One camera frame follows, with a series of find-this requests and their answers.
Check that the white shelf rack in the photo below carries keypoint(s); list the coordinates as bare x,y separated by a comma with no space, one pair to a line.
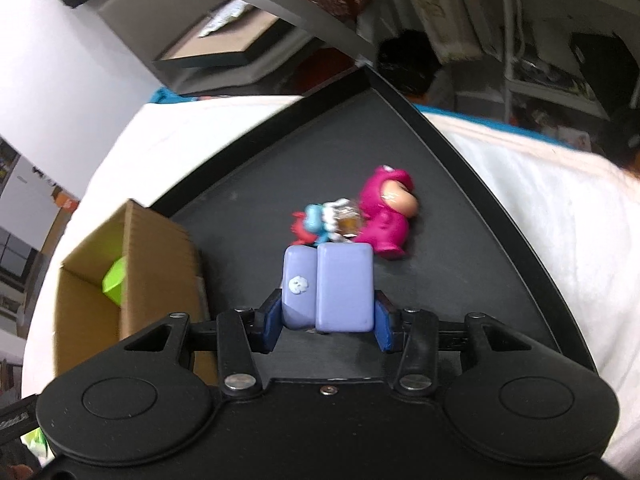
550,50

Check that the grey table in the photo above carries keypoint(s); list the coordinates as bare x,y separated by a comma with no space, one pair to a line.
280,2

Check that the blue red figurine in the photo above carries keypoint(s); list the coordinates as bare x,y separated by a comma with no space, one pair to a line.
311,222

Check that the black picture frame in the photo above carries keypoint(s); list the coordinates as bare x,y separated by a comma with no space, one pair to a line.
235,42

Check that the white tote bag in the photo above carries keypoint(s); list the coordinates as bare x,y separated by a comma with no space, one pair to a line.
440,5

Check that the pink hooded figurine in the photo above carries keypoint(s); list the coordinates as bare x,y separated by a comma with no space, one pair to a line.
387,225

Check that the white printed envelope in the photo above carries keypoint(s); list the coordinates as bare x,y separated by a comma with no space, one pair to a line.
222,17

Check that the lavender block toy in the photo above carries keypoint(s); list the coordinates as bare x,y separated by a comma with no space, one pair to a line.
345,287

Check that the black tray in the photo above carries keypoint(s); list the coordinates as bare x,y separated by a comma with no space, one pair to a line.
310,160

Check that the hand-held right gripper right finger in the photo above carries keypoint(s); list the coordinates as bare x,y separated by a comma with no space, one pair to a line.
384,322

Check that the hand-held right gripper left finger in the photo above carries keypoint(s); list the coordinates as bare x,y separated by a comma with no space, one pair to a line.
270,322

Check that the grey chair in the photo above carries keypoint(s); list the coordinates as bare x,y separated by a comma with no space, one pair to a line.
150,15

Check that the green hexagonal container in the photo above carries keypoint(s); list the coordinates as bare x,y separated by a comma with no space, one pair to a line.
116,282

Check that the black bag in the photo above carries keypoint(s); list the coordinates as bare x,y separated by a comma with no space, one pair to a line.
407,62

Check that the cardboard box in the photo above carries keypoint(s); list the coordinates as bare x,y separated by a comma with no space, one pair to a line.
155,270

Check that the blue basket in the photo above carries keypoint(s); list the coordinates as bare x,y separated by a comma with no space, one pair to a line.
172,95

